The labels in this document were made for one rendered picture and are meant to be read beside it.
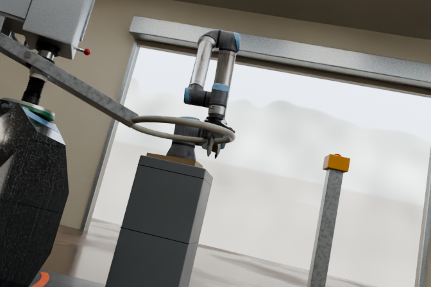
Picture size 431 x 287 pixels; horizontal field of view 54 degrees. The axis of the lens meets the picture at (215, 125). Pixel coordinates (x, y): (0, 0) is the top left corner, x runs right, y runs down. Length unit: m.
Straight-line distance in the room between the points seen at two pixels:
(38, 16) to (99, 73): 5.47
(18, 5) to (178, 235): 1.39
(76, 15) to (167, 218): 1.19
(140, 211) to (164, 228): 0.17
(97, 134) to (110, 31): 1.79
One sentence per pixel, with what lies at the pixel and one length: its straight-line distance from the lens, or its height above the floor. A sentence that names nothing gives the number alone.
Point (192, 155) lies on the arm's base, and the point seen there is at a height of 0.92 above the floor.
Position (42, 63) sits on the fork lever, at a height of 1.03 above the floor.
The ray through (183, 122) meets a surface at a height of 0.92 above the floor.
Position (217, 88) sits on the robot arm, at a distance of 2.13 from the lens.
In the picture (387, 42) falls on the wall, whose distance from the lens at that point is 7.30.
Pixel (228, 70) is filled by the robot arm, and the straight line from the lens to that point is 2.65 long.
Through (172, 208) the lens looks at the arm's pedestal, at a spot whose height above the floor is 0.59.
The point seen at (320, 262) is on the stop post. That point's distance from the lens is 2.45.
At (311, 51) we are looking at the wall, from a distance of 6.67.
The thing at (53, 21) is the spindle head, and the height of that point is 1.20.
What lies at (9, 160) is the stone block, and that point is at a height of 0.62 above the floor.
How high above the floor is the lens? 0.58
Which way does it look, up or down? 12 degrees up
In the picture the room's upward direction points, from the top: 13 degrees clockwise
